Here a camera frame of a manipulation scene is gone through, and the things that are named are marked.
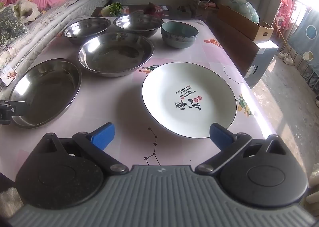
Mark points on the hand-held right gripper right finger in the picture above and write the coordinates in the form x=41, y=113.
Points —
x=220, y=134

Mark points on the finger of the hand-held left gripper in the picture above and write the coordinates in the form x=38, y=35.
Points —
x=12, y=111

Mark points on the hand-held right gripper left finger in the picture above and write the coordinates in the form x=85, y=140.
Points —
x=103, y=136

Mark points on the shallow steel plate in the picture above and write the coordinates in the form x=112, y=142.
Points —
x=49, y=87

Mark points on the teal ceramic bowl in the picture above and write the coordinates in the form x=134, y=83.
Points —
x=179, y=40

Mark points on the small steel bowl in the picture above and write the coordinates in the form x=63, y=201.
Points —
x=86, y=28
x=137, y=23

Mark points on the paper tag card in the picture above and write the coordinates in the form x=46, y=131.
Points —
x=8, y=77

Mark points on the pink printed tablecloth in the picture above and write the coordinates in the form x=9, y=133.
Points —
x=124, y=107

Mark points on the white ceramic plate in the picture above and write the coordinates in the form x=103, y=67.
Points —
x=174, y=112

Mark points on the green leaf print pillow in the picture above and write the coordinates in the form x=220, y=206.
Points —
x=10, y=27

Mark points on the large steel basin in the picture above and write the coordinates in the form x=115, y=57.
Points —
x=114, y=52

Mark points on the grey cabinet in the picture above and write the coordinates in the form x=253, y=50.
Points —
x=264, y=62

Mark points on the brown side table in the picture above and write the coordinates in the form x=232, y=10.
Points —
x=234, y=42

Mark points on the white slippers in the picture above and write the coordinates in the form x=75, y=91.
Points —
x=286, y=58

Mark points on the white fleece cloth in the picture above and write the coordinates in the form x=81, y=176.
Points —
x=27, y=8

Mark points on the white quilted mattress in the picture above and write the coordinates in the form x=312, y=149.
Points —
x=62, y=10

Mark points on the long cardboard box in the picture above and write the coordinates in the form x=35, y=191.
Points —
x=239, y=21

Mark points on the wooden broom stick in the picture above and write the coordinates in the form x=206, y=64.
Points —
x=282, y=37

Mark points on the napa cabbage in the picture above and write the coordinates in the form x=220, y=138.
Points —
x=111, y=10

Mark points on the blue printed cloth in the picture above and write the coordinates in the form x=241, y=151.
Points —
x=309, y=42

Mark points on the green plastic bag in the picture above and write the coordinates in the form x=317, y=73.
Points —
x=245, y=8

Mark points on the small pink object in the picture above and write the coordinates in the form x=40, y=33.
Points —
x=211, y=4

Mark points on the red onion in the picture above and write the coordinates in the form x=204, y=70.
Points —
x=154, y=8

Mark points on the pink hanging clothes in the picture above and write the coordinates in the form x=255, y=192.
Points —
x=286, y=10

